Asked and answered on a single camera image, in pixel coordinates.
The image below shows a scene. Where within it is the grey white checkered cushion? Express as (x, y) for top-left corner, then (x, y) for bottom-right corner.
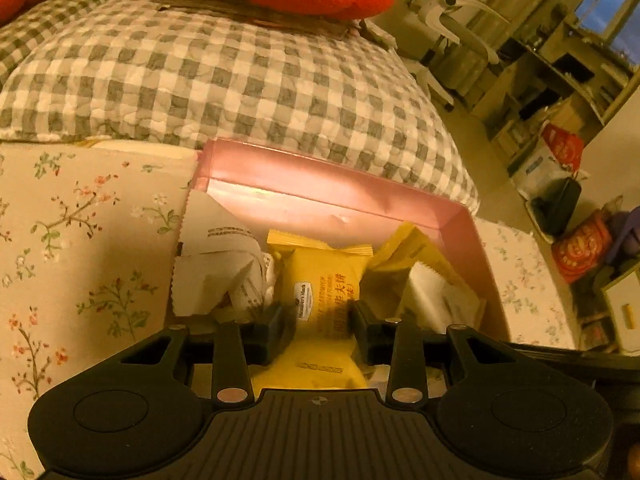
(1, 0), (480, 211)

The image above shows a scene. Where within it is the white office chair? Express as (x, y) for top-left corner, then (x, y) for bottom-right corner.
(408, 0), (509, 110)

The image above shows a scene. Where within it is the black bag on floor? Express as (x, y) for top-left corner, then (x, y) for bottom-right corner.
(530, 177), (582, 237)

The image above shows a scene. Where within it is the pink snack box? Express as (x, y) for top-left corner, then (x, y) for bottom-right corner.
(192, 140), (511, 340)

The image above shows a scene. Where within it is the red gift bag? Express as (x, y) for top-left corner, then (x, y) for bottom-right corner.
(541, 122), (585, 172)

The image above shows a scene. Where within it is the white paper bag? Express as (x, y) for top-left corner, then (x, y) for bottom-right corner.
(511, 143), (590, 200)

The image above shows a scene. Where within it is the white torn snack wrapper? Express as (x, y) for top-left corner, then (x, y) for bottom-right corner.
(171, 190), (276, 323)

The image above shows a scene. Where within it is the yellow sandwich snack packet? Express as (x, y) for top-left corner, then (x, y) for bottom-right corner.
(252, 230), (373, 393)

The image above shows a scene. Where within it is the white cream snack packet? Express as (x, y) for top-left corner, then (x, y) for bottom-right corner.
(397, 263), (486, 334)

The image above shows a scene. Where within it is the floral tablecloth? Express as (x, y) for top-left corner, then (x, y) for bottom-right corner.
(1, 141), (575, 479)

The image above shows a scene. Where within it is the wooden shelf unit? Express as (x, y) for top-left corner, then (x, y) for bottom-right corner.
(469, 0), (639, 172)

